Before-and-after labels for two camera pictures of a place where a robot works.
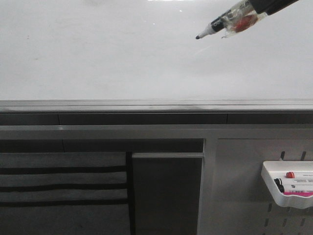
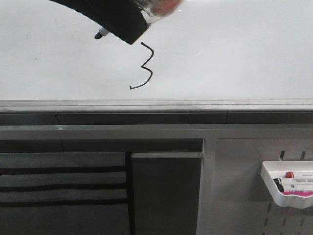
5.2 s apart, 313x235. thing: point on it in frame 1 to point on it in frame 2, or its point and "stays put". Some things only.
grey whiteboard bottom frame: [159, 112] stays put
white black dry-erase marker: [241, 18] to [103, 31]
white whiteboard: [148, 50] stays put
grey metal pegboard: [245, 204] stays put
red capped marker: [299, 175] stays put
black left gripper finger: [270, 7] to [124, 19]
